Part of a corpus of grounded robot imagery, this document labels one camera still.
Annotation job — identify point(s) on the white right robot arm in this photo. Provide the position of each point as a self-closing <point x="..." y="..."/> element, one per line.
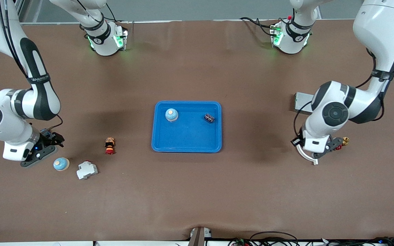
<point x="12" y="126"/>

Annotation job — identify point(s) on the grey metal clamp bracket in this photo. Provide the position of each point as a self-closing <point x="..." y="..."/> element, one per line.
<point x="198" y="237"/>

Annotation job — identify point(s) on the blue service bell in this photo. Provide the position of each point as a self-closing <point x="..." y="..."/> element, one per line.
<point x="171" y="115"/>
<point x="61" y="164"/>

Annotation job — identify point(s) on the perforated grey metal box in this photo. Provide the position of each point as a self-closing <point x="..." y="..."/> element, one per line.
<point x="301" y="100"/>

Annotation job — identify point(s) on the small black terminal block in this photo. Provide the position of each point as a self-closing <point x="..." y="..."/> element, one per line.
<point x="209" y="118"/>

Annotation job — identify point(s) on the white circuit breaker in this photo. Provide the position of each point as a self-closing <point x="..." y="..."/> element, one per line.
<point x="86" y="170"/>

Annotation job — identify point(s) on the orange red push button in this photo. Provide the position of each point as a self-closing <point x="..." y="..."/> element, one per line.
<point x="109" y="145"/>

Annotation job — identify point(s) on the red handwheel brass valve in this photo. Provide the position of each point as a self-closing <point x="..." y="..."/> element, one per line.
<point x="345" y="140"/>

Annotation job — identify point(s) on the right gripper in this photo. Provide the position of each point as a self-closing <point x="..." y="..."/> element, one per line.
<point x="51" y="138"/>

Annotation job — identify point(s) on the aluminium frame post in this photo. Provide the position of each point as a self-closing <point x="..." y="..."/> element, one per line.
<point x="18" y="10"/>

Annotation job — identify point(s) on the white curved plastic bracket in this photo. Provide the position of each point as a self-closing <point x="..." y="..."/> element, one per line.
<point x="306" y="158"/>

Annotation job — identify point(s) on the blue plastic tray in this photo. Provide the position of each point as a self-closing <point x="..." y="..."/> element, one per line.
<point x="186" y="136"/>

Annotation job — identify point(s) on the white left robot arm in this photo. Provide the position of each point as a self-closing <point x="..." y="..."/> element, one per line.
<point x="378" y="30"/>

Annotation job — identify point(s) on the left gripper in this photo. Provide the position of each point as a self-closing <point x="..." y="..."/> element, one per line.
<point x="335" y="142"/>

